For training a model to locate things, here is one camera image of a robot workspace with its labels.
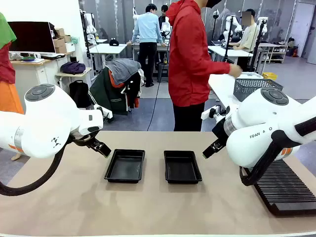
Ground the dark green jacket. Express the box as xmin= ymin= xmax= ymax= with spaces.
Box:
xmin=89 ymin=66 xmax=129 ymax=123

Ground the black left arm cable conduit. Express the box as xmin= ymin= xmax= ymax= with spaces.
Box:
xmin=0 ymin=134 xmax=98 ymax=197

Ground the black computer monitor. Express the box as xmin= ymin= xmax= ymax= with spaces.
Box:
xmin=7 ymin=21 xmax=57 ymax=54

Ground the person in dark top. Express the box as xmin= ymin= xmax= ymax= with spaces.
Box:
xmin=158 ymin=4 xmax=171 ymax=32

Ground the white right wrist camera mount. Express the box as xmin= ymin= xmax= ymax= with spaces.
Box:
xmin=201 ymin=105 xmax=237 ymax=121

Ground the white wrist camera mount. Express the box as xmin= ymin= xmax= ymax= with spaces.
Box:
xmin=201 ymin=105 xmax=237 ymax=121
xmin=93 ymin=105 xmax=114 ymax=122

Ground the black backpack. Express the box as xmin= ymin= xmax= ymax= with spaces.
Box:
xmin=69 ymin=80 xmax=91 ymax=109

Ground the purple bag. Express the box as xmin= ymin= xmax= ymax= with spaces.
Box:
xmin=60 ymin=61 xmax=86 ymax=75

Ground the grey hoodie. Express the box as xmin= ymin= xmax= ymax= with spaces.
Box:
xmin=106 ymin=58 xmax=142 ymax=86

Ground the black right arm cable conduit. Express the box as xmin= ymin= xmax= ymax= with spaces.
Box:
xmin=239 ymin=116 xmax=316 ymax=187

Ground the black slotted board rack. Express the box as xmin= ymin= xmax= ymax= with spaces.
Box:
xmin=244 ymin=159 xmax=316 ymax=217

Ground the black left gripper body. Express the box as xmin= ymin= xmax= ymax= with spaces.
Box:
xmin=85 ymin=133 xmax=101 ymax=148

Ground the grey mesh basket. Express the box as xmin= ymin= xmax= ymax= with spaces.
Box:
xmin=233 ymin=78 xmax=284 ymax=102

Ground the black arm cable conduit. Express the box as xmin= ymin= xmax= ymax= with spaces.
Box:
xmin=0 ymin=134 xmax=98 ymax=197
xmin=239 ymin=116 xmax=316 ymax=187

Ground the person's right forearm red sleeve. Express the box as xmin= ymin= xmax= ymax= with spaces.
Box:
xmin=204 ymin=61 xmax=232 ymax=77

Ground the clear plastic container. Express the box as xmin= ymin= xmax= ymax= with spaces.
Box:
xmin=240 ymin=72 xmax=264 ymax=80

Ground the person in light blue sweater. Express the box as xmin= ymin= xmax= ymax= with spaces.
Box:
xmin=127 ymin=3 xmax=166 ymax=87

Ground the person's right hand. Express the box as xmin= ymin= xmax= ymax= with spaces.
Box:
xmin=228 ymin=63 xmax=244 ymax=79

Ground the person in cream top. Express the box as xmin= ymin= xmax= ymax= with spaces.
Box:
xmin=233 ymin=8 xmax=259 ymax=72

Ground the small wooden side table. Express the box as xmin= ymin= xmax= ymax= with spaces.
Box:
xmin=55 ymin=67 xmax=93 ymax=111

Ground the black ESD tray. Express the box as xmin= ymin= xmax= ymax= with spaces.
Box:
xmin=104 ymin=149 xmax=146 ymax=184
xmin=163 ymin=150 xmax=203 ymax=185

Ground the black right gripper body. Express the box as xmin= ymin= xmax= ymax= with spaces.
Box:
xmin=212 ymin=118 xmax=229 ymax=146

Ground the person in orange shorts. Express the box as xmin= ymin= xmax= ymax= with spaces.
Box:
xmin=0 ymin=12 xmax=25 ymax=161

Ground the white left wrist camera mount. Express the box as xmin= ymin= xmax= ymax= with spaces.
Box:
xmin=93 ymin=105 xmax=114 ymax=122

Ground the white workshop table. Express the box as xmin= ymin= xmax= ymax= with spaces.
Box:
xmin=88 ymin=43 xmax=128 ymax=72

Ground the black jacket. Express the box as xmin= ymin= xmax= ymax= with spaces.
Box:
xmin=122 ymin=71 xmax=141 ymax=109

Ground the white cabinet wooden top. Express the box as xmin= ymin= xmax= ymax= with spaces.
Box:
xmin=11 ymin=50 xmax=76 ymax=109

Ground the black keyboard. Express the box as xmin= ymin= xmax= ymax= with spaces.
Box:
xmin=40 ymin=53 xmax=66 ymax=60

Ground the person in red jacket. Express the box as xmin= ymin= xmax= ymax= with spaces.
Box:
xmin=165 ymin=0 xmax=244 ymax=132

